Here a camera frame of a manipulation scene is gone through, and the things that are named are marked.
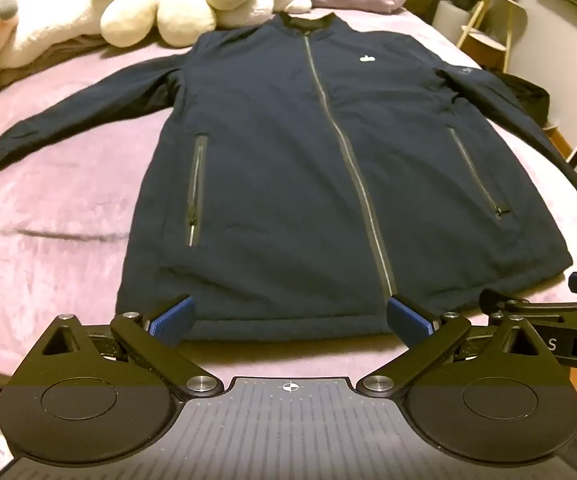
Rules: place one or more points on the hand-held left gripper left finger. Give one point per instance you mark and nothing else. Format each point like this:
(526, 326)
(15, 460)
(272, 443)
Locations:
(171, 319)

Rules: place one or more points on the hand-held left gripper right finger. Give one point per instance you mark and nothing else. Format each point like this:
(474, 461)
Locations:
(408, 319)

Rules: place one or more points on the navy zip jacket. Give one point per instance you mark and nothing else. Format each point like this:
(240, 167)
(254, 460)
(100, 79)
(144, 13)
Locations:
(293, 185)

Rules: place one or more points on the dark clothes on floor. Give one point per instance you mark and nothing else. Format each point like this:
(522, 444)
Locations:
(523, 95)

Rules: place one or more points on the purple fleece bed blanket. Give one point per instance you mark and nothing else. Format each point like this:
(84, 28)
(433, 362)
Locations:
(58, 220)

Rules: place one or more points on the white cylindrical stool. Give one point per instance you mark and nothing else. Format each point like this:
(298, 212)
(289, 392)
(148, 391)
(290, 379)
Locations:
(451, 22)

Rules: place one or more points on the side table with yellow legs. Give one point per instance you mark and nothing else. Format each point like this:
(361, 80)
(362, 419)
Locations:
(498, 10)

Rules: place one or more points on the cream flower plush toy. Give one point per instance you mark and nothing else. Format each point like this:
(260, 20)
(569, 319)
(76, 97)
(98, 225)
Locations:
(178, 5)

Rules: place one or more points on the large white plush toy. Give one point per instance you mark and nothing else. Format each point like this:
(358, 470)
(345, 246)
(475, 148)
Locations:
(33, 15)

